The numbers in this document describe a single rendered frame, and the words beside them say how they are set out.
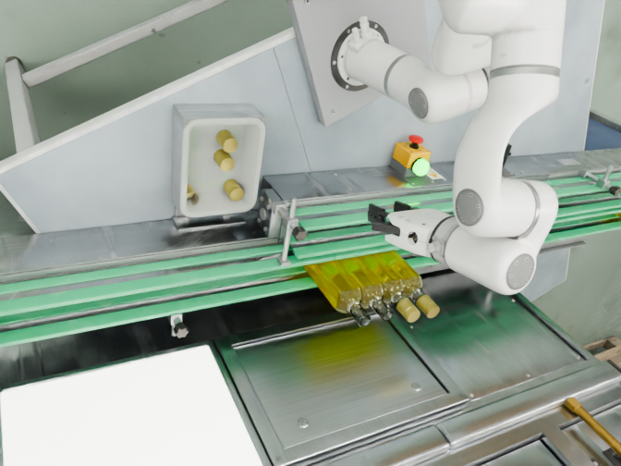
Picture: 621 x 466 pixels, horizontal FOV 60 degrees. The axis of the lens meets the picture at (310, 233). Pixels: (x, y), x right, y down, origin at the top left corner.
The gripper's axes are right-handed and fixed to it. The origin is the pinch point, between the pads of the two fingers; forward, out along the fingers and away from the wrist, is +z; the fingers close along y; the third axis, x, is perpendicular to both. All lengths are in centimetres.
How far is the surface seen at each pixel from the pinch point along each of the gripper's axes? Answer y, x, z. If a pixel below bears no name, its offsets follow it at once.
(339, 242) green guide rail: 9.6, -16.5, 29.9
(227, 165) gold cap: -15.4, 1.7, 37.7
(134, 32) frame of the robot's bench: -22, 29, 94
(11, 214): -58, -21, 95
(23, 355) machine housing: -59, -36, 41
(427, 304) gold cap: 22.2, -26.7, 11.4
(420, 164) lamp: 36, 0, 35
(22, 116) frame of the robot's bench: -53, 9, 74
